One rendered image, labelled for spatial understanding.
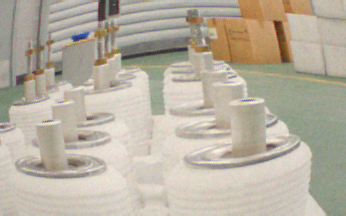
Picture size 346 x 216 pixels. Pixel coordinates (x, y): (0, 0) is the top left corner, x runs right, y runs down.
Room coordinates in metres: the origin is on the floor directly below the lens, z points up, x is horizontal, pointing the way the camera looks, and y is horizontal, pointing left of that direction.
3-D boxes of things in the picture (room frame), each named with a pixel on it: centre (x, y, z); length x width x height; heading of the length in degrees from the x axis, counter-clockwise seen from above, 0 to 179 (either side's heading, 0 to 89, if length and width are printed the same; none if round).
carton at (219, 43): (5.34, -0.45, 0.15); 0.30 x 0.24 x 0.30; 115
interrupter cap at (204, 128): (0.59, -0.04, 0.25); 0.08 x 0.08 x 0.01
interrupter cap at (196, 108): (0.70, -0.03, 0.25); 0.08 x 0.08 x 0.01
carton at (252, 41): (5.03, -0.55, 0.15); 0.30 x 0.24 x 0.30; 25
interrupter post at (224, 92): (0.59, -0.04, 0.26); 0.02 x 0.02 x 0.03
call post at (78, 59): (1.41, 0.15, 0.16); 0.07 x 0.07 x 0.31; 0
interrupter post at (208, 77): (0.70, -0.03, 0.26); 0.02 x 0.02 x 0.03
